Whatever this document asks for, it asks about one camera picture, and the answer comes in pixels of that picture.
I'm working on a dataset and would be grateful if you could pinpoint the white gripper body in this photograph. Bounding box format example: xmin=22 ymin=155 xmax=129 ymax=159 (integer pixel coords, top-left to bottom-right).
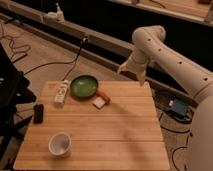
xmin=127 ymin=54 xmax=148 ymax=73

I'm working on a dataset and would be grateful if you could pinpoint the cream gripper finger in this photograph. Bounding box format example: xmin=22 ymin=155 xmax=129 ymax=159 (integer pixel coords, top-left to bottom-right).
xmin=137 ymin=71 xmax=146 ymax=86
xmin=117 ymin=62 xmax=128 ymax=74

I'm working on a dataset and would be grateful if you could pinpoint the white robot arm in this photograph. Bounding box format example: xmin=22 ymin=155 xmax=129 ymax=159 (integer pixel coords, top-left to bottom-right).
xmin=117 ymin=25 xmax=213 ymax=171

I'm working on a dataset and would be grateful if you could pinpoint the green ceramic bowl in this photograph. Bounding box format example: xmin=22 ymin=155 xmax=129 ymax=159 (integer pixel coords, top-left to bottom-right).
xmin=70 ymin=75 xmax=98 ymax=99

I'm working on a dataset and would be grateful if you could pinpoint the orange red small object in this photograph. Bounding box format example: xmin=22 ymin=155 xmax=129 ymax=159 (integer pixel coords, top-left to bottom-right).
xmin=96 ymin=91 xmax=111 ymax=103

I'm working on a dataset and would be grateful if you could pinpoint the blue box on floor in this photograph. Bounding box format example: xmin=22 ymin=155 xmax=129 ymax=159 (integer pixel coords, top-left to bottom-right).
xmin=169 ymin=99 xmax=188 ymax=117

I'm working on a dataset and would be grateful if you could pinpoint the wooden board table top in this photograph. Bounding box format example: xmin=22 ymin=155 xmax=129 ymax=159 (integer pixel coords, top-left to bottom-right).
xmin=14 ymin=81 xmax=170 ymax=171

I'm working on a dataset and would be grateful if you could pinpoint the white remote control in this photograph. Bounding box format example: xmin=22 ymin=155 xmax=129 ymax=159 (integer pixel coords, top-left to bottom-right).
xmin=54 ymin=80 xmax=69 ymax=105

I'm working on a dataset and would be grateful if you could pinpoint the black rectangular device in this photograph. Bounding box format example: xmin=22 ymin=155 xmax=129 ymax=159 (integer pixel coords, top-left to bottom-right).
xmin=33 ymin=104 xmax=44 ymax=124

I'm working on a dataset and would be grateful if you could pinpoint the white paper cup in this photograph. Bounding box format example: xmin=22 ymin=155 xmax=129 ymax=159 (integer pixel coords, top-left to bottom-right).
xmin=48 ymin=132 xmax=71 ymax=157

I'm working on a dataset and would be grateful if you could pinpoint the black chair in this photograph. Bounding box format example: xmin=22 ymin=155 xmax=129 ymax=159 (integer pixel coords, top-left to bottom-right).
xmin=0 ymin=43 xmax=36 ymax=160

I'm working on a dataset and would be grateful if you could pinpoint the black cable on floor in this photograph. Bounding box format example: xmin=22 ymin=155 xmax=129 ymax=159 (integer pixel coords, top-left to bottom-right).
xmin=23 ymin=36 xmax=90 ymax=81

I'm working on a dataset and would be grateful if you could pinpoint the long metal rail beam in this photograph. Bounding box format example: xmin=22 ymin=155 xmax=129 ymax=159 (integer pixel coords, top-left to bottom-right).
xmin=0 ymin=0 xmax=201 ymax=104

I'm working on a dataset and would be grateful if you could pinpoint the white object on rail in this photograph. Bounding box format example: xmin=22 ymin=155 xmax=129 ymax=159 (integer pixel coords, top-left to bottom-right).
xmin=44 ymin=4 xmax=65 ymax=22

